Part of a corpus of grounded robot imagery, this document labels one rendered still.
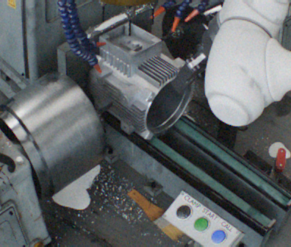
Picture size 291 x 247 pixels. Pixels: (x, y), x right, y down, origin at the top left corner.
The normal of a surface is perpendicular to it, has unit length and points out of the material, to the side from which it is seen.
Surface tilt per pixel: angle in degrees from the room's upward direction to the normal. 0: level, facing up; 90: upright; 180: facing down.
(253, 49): 22
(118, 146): 90
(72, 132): 51
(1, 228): 90
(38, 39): 90
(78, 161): 84
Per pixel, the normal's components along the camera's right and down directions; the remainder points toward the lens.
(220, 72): -0.60, -0.35
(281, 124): 0.02, -0.71
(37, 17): 0.71, 0.51
